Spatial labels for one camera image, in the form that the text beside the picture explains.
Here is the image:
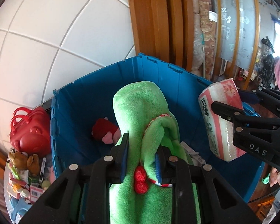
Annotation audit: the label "pink white tissue pack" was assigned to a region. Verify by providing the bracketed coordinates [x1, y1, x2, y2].
[198, 79, 247, 162]

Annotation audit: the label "rolled patterned carpet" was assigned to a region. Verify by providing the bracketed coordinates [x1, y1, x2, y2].
[192, 0, 218, 80]

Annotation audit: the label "pile of medicine boxes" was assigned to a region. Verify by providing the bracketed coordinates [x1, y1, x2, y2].
[5, 157, 54, 203]

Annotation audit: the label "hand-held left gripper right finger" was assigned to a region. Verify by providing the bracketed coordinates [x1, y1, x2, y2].
[155, 146, 252, 224]

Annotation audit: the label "red hard carry case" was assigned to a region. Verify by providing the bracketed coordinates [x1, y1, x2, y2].
[9, 107, 51, 155]

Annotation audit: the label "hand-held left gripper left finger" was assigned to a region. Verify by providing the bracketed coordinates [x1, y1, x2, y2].
[19, 133, 130, 224]

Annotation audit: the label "wooden door frame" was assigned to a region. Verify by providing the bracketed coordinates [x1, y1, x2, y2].
[126, 0, 194, 71]

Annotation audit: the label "orange white plush toy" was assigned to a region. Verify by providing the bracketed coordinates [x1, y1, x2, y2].
[13, 183, 29, 199]

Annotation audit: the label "blue plastic storage crate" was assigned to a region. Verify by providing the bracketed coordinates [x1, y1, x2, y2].
[50, 53, 266, 203]

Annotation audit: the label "frosted glass sliding door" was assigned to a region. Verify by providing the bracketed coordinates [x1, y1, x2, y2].
[215, 0, 262, 68]

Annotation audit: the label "black cable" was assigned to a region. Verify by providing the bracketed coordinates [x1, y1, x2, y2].
[247, 187, 279, 203]

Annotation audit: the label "green plush toy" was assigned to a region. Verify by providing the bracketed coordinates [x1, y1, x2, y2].
[108, 81, 201, 224]

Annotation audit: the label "pink plush with red hat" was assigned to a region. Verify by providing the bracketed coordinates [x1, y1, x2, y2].
[91, 118, 122, 144]

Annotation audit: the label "light blue plastic piece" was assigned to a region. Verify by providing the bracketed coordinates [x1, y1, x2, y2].
[9, 197, 34, 222]

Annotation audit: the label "brown teddy bear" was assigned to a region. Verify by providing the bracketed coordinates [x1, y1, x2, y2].
[8, 151, 41, 176]

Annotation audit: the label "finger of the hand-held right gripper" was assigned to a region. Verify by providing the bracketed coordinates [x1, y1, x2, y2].
[238, 87, 280, 119]
[211, 101, 280, 131]

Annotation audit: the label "hanging clothes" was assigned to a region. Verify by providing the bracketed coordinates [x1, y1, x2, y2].
[254, 36, 280, 91]

